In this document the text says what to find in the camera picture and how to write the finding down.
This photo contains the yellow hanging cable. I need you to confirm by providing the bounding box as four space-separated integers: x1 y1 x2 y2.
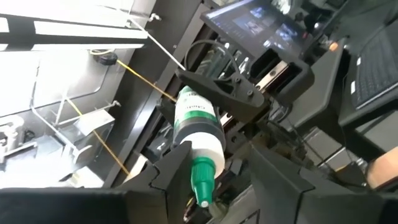
115 58 178 103

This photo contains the dark grey laptop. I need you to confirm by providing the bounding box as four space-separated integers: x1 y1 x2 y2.
338 17 398 127

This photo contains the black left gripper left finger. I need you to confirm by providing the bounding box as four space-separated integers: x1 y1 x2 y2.
121 141 194 224

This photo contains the black computer monitor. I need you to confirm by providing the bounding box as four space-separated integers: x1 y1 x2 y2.
200 0 309 60

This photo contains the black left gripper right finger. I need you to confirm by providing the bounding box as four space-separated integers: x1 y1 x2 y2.
248 145 315 224

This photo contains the green ink bottle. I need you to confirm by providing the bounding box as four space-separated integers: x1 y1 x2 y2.
172 85 227 208

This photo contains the white cable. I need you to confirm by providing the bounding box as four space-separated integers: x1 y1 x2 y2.
129 17 187 72

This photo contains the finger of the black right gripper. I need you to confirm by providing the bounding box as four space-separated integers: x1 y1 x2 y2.
175 68 268 124
157 98 177 125

